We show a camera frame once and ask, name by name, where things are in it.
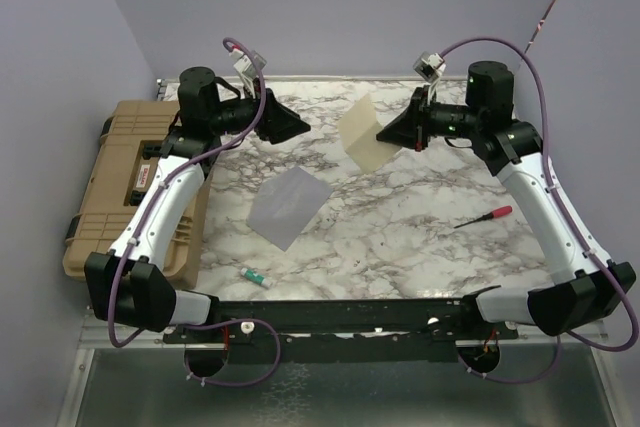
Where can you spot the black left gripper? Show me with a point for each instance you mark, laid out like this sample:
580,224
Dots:
276,113

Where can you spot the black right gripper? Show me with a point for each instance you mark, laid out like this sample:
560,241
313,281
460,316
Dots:
412,129

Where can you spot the beige paper letter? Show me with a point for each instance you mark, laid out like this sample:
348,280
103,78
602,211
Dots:
358,129

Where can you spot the grey paper envelope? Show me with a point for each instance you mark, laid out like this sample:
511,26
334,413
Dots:
285,204

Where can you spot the green white glue stick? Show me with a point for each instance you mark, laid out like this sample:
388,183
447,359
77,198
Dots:
255,278

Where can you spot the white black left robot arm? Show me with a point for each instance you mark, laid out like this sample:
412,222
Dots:
126,284

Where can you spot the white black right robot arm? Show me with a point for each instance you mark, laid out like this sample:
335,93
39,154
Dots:
586,284

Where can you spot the tan plastic tool case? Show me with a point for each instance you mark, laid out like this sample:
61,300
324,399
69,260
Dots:
121,176

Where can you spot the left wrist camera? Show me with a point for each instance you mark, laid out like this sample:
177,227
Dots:
243,65

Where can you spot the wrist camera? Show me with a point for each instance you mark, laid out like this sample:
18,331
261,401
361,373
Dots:
243,65
430,66

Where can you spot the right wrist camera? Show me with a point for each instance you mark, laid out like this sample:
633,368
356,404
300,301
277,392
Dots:
430,66

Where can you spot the red handled screwdriver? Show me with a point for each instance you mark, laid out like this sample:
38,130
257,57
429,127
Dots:
494,214

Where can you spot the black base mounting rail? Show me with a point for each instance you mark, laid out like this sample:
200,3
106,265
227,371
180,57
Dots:
340,331

